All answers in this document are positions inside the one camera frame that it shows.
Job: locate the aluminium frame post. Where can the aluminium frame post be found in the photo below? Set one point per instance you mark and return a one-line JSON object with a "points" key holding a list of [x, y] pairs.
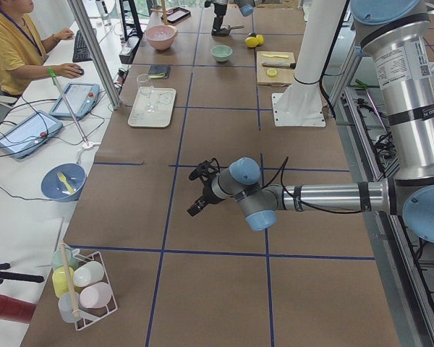
{"points": [[84, 24]]}

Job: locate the pink cup on rack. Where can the pink cup on rack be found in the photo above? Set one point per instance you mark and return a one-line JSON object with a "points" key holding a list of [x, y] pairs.
{"points": [[96, 296]]}

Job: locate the green bowl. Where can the green bowl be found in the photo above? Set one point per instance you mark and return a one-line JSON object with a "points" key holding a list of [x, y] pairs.
{"points": [[221, 53]]}

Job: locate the yellow plastic knife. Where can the yellow plastic knife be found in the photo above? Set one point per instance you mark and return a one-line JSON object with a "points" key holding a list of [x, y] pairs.
{"points": [[280, 56]]}

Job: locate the blue bowl with fork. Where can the blue bowl with fork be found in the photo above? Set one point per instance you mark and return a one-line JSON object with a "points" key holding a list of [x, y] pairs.
{"points": [[64, 183]]}

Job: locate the person in yellow shirt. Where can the person in yellow shirt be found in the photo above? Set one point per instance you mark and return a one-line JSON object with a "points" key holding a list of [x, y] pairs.
{"points": [[22, 50]]}

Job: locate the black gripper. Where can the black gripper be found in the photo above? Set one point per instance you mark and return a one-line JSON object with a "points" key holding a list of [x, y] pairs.
{"points": [[207, 194], [219, 16]]}

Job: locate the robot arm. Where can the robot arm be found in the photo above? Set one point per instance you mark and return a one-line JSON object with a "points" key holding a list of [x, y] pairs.
{"points": [[390, 33], [246, 7]]}

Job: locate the half lemon slice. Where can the half lemon slice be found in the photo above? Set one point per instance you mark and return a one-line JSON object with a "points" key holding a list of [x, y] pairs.
{"points": [[271, 72]]}

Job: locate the pink bowl with ice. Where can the pink bowl with ice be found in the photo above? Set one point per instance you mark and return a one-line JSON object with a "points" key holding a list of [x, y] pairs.
{"points": [[161, 37]]}

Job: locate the wooden cutting board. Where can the wooden cutting board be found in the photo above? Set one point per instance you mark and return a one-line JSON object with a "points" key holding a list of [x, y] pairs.
{"points": [[275, 68]]}

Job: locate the steel muddler black tip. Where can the steel muddler black tip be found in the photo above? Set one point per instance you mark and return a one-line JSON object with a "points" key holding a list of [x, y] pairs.
{"points": [[280, 65]]}

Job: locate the clear wine glass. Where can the clear wine glass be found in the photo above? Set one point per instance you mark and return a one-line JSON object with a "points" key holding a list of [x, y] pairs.
{"points": [[146, 88]]}

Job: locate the yellow cup on rack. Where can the yellow cup on rack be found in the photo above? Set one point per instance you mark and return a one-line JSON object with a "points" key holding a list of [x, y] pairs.
{"points": [[59, 282]]}

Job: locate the red bottle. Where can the red bottle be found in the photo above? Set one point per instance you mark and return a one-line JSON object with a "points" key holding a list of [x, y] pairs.
{"points": [[16, 310]]}

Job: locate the steel ice scoop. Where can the steel ice scoop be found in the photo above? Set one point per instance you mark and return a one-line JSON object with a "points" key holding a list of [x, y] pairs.
{"points": [[226, 29]]}

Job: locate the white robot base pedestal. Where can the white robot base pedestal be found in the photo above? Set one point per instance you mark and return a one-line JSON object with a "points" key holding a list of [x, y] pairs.
{"points": [[300, 105]]}

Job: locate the cream bear tray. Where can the cream bear tray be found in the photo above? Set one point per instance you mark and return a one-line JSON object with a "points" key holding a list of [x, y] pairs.
{"points": [[163, 99]]}

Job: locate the white wire cup rack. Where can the white wire cup rack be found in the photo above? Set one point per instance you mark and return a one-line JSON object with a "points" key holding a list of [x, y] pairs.
{"points": [[70, 309]]}

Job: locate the white cup on rack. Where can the white cup on rack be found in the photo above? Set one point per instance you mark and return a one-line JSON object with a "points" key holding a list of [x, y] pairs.
{"points": [[88, 274]]}

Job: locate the yellow lemon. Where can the yellow lemon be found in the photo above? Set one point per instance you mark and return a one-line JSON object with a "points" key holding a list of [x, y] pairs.
{"points": [[260, 39], [251, 41]]}

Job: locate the black camera tripod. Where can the black camera tripod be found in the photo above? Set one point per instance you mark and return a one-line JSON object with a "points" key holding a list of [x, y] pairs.
{"points": [[4, 275]]}

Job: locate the black keyboard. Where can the black keyboard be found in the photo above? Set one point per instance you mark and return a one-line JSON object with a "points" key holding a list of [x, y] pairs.
{"points": [[80, 50]]}

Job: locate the grey yellow folded cloth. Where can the grey yellow folded cloth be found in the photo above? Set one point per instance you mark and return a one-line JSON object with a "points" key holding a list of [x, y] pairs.
{"points": [[159, 71]]}

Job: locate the blue teach pendant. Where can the blue teach pendant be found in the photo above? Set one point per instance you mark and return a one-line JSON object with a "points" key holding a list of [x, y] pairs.
{"points": [[26, 137], [82, 97]]}

